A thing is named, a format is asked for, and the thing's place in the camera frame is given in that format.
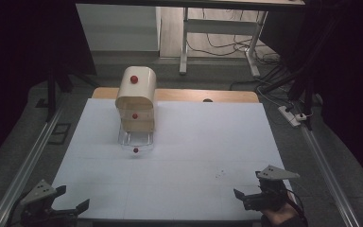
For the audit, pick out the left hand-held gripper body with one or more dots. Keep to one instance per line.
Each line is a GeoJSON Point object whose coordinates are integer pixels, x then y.
{"type": "Point", "coordinates": [39, 192]}

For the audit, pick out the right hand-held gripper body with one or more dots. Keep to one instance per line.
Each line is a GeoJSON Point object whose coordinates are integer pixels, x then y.
{"type": "Point", "coordinates": [272, 197]}

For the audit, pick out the clear drawer with red knob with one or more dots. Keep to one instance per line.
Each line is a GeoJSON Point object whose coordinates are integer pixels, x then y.
{"type": "Point", "coordinates": [135, 150]}

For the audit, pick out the cream drawer cabinet red knobs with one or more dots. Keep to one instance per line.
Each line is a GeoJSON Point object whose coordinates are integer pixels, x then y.
{"type": "Point", "coordinates": [137, 91]}

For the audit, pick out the person's right hand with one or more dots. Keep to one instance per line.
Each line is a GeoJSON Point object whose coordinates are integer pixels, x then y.
{"type": "Point", "coordinates": [280, 217]}

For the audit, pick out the white table sheet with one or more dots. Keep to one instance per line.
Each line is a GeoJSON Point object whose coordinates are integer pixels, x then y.
{"type": "Point", "coordinates": [186, 164]}

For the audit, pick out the white power strip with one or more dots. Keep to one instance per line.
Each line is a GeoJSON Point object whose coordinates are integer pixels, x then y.
{"type": "Point", "coordinates": [288, 116]}

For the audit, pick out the white plug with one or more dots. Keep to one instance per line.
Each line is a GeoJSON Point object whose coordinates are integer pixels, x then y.
{"type": "Point", "coordinates": [301, 117]}

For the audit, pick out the dark table grommet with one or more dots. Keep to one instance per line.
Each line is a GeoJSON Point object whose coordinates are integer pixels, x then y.
{"type": "Point", "coordinates": [207, 100]}

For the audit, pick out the black metal stand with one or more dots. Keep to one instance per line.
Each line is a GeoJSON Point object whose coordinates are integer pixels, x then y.
{"type": "Point", "coordinates": [52, 91]}
{"type": "Point", "coordinates": [305, 82]}

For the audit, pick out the dark curtain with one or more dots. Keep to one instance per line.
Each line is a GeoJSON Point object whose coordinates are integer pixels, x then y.
{"type": "Point", "coordinates": [353, 78]}
{"type": "Point", "coordinates": [19, 63]}

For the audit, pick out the white panel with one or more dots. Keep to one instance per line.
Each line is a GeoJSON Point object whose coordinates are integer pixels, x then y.
{"type": "Point", "coordinates": [119, 28]}

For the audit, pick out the aluminium rail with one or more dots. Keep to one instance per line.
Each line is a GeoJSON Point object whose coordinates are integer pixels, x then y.
{"type": "Point", "coordinates": [28, 164]}
{"type": "Point", "coordinates": [327, 176]}

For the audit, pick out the black floor frame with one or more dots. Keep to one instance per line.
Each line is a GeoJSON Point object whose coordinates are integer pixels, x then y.
{"type": "Point", "coordinates": [60, 133]}

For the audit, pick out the white metal table frame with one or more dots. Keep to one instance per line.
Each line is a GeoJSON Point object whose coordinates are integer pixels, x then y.
{"type": "Point", "coordinates": [233, 47]}

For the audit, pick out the white metal frame desk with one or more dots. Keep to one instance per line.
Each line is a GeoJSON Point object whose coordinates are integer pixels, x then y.
{"type": "Point", "coordinates": [220, 26]}

